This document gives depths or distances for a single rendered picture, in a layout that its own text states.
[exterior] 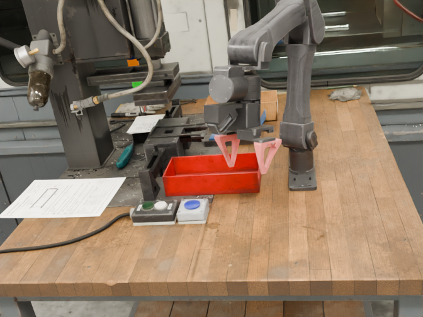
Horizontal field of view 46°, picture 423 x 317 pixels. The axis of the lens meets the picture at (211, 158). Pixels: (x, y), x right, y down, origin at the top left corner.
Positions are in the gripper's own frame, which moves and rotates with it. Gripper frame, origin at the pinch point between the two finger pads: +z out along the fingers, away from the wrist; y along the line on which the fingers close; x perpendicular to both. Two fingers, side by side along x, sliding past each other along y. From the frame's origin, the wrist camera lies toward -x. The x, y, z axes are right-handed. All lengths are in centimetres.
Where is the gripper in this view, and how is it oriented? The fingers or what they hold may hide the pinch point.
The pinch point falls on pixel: (247, 166)
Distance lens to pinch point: 108.7
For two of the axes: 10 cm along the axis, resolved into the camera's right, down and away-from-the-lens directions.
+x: 7.4, -1.5, 6.6
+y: 6.8, 1.4, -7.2
